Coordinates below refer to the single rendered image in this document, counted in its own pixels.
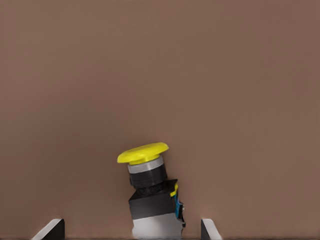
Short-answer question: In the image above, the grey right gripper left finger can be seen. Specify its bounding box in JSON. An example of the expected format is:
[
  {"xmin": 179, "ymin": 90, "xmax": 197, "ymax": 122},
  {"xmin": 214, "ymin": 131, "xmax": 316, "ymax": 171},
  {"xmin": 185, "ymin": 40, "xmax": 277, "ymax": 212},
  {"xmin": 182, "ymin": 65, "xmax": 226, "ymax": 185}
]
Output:
[{"xmin": 31, "ymin": 218, "xmax": 66, "ymax": 240}]

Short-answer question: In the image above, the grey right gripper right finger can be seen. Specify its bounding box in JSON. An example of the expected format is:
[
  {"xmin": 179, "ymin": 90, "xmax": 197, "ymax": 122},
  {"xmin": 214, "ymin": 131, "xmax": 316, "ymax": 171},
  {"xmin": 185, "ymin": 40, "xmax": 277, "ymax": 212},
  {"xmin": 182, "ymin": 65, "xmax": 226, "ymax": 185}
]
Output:
[{"xmin": 200, "ymin": 218, "xmax": 223, "ymax": 240}]

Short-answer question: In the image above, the yellow mushroom push-button switch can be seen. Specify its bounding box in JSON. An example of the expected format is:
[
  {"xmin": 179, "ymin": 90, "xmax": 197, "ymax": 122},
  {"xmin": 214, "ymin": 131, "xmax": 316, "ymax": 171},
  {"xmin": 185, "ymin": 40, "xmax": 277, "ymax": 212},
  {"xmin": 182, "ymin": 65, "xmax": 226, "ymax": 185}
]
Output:
[{"xmin": 116, "ymin": 142, "xmax": 187, "ymax": 239}]

